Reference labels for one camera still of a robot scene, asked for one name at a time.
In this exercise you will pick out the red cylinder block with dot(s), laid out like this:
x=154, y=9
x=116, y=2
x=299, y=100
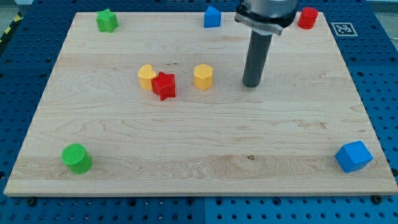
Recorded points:
x=308, y=17

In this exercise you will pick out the blue cube block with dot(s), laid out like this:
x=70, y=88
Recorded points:
x=353, y=156

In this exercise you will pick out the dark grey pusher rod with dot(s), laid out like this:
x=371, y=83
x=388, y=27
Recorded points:
x=256, y=58

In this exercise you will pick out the yellow heart block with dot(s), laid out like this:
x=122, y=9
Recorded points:
x=145, y=75

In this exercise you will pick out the fiducial marker tag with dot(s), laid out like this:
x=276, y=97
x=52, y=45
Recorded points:
x=344, y=29

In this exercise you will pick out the black yellow hazard tape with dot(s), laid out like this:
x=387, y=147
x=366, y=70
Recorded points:
x=11, y=29

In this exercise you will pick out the green star block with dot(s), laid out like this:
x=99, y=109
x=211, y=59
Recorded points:
x=107, y=21

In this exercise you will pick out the wooden board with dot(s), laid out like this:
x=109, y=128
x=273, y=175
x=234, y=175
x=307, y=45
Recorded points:
x=277, y=139

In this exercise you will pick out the red star block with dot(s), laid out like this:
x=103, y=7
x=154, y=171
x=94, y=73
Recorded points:
x=164, y=85

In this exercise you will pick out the yellow hexagon block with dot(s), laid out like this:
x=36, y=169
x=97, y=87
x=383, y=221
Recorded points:
x=203, y=76

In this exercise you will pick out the blue pentagon block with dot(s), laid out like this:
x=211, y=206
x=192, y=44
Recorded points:
x=212, y=17

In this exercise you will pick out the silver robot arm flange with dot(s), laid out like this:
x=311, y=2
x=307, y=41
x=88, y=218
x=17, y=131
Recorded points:
x=266, y=17

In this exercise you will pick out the green cylinder block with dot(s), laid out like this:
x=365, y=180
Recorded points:
x=76, y=158

